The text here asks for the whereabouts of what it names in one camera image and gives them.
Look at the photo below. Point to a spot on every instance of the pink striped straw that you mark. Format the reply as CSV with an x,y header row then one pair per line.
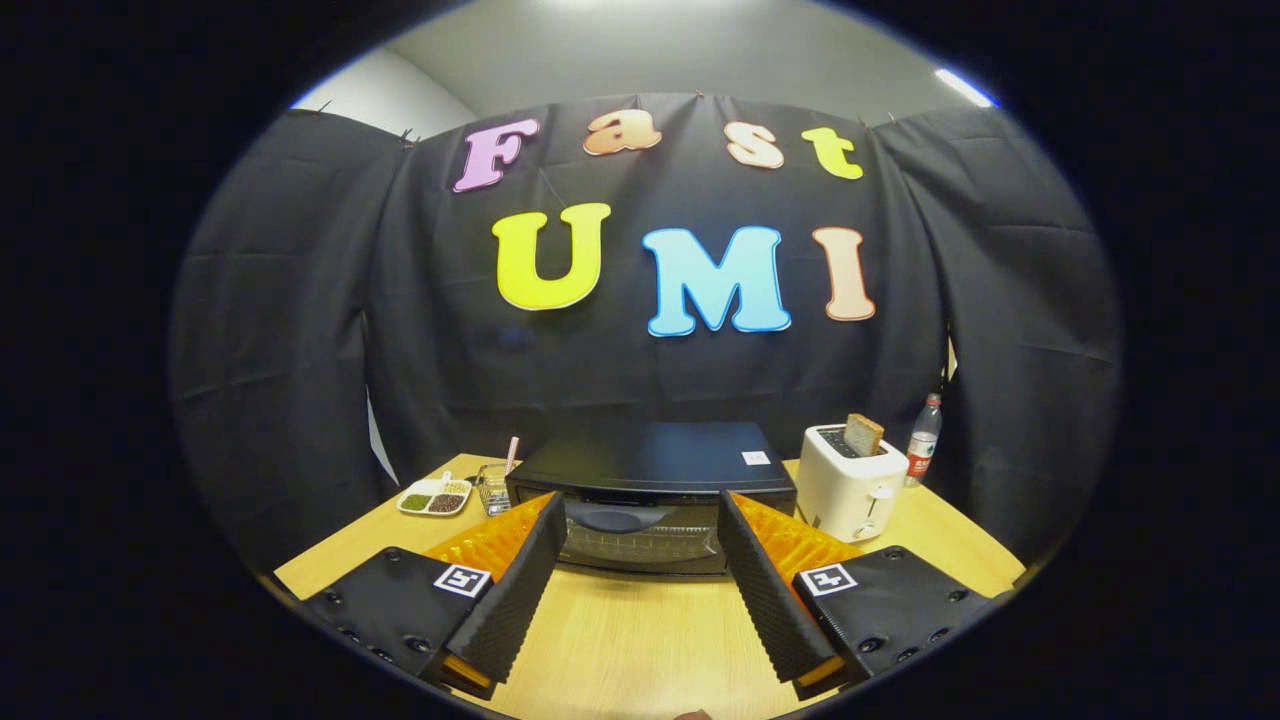
x,y
512,455

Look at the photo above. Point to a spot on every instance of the white pop-up toaster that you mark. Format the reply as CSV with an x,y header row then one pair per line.
x,y
850,495

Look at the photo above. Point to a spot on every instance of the clear utensil holder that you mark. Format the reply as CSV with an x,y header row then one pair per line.
x,y
493,492

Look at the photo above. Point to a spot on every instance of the white divided bean dish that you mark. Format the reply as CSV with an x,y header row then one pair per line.
x,y
433,498

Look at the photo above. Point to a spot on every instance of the clear plastic water bottle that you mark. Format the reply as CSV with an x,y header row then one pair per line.
x,y
923,445

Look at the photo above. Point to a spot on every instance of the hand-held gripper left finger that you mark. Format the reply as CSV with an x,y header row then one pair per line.
x,y
515,595

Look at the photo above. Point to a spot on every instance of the small ceiling light panel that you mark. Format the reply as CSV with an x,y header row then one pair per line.
x,y
965,87

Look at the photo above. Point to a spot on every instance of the black toaster oven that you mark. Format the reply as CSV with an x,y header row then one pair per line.
x,y
650,455

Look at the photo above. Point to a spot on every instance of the black backdrop cloth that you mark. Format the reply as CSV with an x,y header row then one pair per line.
x,y
400,330

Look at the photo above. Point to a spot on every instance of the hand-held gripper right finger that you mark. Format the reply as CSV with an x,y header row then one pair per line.
x,y
768,590

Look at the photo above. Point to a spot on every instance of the brown bread slice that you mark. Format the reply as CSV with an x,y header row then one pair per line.
x,y
864,435

